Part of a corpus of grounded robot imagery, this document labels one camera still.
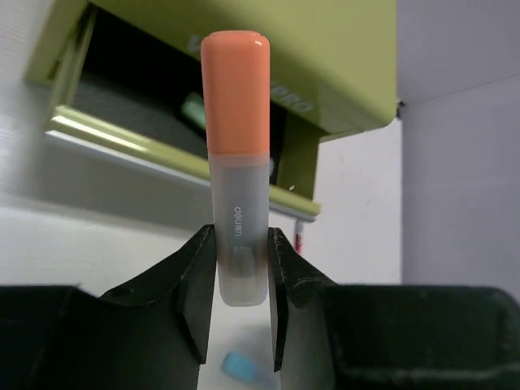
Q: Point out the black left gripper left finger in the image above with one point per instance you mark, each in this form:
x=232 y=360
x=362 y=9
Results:
x=151 y=332

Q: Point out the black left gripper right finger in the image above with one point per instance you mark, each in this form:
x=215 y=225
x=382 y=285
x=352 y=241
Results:
x=341 y=336

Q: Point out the blue highlighter marker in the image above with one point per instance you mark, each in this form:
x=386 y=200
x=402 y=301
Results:
x=246 y=371

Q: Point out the red refill pen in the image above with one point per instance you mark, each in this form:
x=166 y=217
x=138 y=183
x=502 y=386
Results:
x=298 y=235

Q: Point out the green highlighter marker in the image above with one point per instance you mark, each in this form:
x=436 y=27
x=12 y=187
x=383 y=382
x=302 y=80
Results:
x=193 y=109

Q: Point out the green metal drawer toolbox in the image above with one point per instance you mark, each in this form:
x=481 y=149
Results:
x=167 y=84

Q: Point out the orange highlighter marker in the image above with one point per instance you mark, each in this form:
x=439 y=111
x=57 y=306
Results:
x=239 y=162

